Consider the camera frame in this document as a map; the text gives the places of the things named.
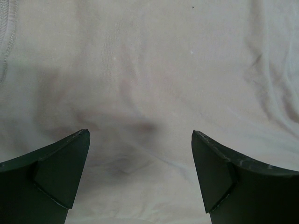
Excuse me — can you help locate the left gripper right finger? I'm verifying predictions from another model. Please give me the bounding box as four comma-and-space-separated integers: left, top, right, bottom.
191, 131, 299, 224

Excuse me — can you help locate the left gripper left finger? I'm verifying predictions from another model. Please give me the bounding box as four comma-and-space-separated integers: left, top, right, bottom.
0, 129, 90, 224

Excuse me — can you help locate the pink t-shirt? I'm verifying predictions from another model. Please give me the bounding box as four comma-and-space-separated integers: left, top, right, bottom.
0, 0, 299, 224

